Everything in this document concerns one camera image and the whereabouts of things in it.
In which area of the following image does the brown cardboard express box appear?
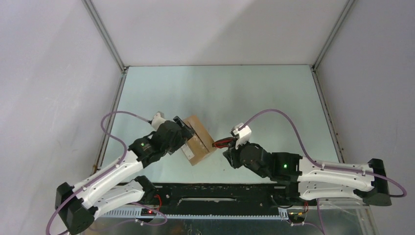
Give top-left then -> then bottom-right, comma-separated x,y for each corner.
181,115 -> 216,166

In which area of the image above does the red black utility knife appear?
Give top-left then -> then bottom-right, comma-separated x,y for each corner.
212,137 -> 236,149

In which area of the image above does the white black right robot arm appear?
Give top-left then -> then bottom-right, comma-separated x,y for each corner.
223,142 -> 392,207

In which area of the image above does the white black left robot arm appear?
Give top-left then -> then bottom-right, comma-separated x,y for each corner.
55,114 -> 195,235

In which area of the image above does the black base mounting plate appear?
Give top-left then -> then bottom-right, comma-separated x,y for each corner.
139,183 -> 306,214

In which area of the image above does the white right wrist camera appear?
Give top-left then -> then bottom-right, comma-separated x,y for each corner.
231,123 -> 252,149

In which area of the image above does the grey cable duct rail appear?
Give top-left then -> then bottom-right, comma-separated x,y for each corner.
101,207 -> 288,220

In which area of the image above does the aluminium frame post left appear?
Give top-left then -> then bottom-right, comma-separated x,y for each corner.
81,0 -> 127,73

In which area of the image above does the aluminium frame post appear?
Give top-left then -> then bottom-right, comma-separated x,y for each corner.
81,0 -> 127,73
311,0 -> 357,71

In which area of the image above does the aluminium frame post right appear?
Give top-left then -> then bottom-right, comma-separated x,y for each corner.
311,0 -> 357,71

